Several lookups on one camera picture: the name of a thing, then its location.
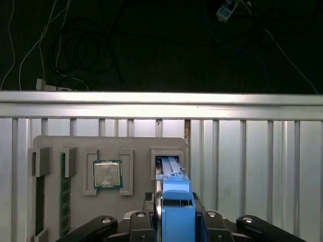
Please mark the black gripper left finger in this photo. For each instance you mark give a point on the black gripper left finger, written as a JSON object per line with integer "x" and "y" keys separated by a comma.
{"x": 141, "y": 227}

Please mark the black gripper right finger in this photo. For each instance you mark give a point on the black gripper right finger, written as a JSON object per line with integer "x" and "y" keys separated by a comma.
{"x": 214, "y": 227}

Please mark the hard disk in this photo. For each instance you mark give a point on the hard disk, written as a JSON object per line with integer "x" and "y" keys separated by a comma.
{"x": 176, "y": 199}

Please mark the silver CPU chip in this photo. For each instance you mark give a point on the silver CPU chip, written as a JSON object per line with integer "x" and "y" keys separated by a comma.
{"x": 108, "y": 174}

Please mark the grey parts rack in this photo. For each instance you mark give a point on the grey parts rack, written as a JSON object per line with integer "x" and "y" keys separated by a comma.
{"x": 78, "y": 209}

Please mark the green RAM stick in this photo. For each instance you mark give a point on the green RAM stick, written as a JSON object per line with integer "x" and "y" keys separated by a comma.
{"x": 64, "y": 196}

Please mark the white power strip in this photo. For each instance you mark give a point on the white power strip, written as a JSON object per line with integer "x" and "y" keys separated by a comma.
{"x": 46, "y": 87}

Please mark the blue white plug adapter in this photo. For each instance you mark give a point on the blue white plug adapter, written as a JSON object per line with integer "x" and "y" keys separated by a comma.
{"x": 224, "y": 11}

